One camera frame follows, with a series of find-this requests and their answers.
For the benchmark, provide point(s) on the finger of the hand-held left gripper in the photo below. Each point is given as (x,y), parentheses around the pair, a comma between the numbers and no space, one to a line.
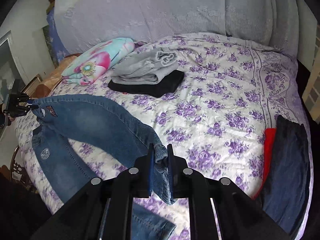
(22,111)
(22,97)

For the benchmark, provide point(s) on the landscape picture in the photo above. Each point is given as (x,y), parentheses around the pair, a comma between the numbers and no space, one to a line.
(48,38)

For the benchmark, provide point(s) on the dark navy garment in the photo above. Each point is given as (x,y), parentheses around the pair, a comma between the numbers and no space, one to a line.
(287,167)

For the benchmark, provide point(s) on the black folded pants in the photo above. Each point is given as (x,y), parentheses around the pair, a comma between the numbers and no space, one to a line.
(170,82)

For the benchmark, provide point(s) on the wooden chair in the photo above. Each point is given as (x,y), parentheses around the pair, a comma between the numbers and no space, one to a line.
(16,166)

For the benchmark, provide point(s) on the grey folded pants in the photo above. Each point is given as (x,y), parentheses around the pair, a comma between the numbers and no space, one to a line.
(140,70)

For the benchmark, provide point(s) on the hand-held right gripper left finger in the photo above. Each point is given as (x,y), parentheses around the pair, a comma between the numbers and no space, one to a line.
(150,180)

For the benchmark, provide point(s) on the blue jeans pants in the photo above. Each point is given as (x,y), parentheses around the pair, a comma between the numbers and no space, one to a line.
(87,115)

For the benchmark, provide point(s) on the orange brown bedding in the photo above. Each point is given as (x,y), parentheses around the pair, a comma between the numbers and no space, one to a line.
(62,67)

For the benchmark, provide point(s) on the person's dark clothing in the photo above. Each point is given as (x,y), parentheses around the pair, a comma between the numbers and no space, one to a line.
(20,210)

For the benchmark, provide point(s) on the floral turquoise pink pillow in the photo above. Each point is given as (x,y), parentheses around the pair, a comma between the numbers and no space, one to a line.
(95,60)

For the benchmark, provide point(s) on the brown wooden headboard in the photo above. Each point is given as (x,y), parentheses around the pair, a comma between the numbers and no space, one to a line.
(51,0)

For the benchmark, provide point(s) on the red garment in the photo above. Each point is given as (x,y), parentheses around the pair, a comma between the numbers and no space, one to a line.
(268,150)

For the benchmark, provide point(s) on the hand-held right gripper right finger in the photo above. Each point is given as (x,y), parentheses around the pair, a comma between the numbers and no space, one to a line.
(170,178)

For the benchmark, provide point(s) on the blue patterned cloth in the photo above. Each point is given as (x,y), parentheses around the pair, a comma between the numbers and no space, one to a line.
(53,37)

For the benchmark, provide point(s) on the purple floral bed sheet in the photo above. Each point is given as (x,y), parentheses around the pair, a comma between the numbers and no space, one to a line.
(200,105)

